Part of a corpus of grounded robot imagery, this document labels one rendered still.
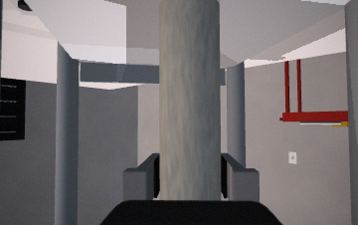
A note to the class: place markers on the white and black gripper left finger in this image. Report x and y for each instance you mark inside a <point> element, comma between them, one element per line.
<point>143,182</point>

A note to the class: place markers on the grey cylinder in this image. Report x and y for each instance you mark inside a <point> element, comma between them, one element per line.
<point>189,100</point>

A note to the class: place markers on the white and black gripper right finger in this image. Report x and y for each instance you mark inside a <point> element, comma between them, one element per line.
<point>239,183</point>

